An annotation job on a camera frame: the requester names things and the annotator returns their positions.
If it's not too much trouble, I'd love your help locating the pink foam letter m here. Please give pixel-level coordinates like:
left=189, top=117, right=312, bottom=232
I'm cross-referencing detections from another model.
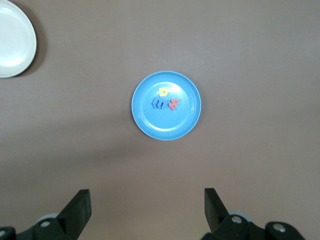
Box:
left=167, top=98, right=181, bottom=112

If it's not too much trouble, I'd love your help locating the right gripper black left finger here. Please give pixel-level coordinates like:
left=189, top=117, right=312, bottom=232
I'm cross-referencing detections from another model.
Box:
left=0, top=189, right=92, bottom=240

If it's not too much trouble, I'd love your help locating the blue plate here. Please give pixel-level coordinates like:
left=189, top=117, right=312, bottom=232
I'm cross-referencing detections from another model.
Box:
left=131, top=70, right=202, bottom=141

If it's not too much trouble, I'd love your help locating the beige plate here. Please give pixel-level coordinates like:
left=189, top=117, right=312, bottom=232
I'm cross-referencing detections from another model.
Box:
left=0, top=0, right=38, bottom=79

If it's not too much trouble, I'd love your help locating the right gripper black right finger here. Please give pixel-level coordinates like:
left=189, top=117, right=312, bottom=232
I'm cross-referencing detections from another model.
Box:
left=204, top=187, right=307, bottom=240

